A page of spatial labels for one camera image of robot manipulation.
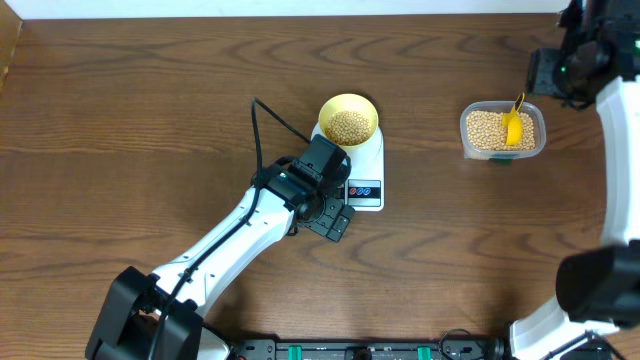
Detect black mounting rail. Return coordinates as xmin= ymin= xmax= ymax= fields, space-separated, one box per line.
xmin=229 ymin=337 xmax=505 ymax=360

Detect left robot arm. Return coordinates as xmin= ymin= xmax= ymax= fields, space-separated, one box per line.
xmin=85 ymin=135 xmax=354 ymax=359

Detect yellow bowl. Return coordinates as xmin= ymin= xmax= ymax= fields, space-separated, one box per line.
xmin=318 ymin=93 xmax=379 ymax=141

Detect soybeans pile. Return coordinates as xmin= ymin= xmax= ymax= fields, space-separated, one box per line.
xmin=466 ymin=111 xmax=536 ymax=151

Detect soybeans in yellow bowl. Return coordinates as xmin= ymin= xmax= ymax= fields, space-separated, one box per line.
xmin=325 ymin=111 xmax=372 ymax=146

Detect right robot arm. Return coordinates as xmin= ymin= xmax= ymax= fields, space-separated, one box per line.
xmin=507 ymin=0 xmax=639 ymax=359

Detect yellow measuring scoop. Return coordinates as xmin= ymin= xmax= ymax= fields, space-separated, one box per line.
xmin=502 ymin=93 xmax=525 ymax=146

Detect clear plastic container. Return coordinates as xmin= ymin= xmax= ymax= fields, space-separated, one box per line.
xmin=460 ymin=101 xmax=546 ymax=160

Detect white digital kitchen scale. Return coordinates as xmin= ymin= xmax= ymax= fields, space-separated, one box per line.
xmin=339 ymin=127 xmax=385 ymax=212

